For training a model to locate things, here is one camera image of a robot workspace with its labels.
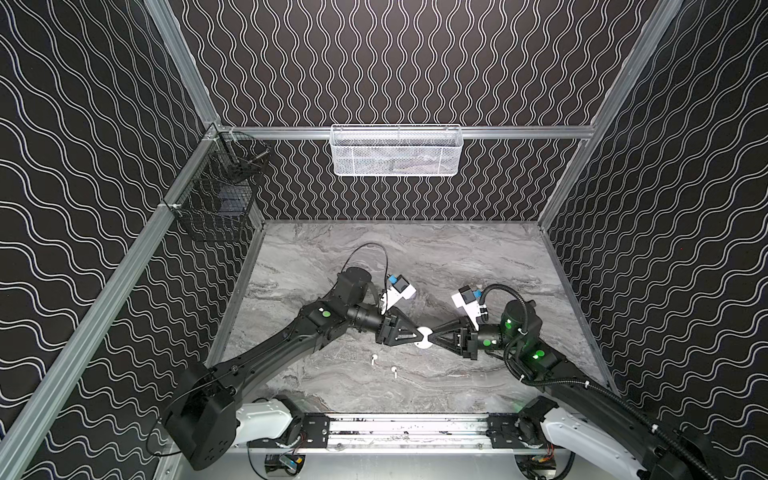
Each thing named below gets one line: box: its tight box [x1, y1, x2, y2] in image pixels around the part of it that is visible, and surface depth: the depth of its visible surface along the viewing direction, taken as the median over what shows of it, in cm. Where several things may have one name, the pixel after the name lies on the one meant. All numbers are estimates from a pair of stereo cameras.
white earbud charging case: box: [414, 326, 433, 349], surface depth 67 cm
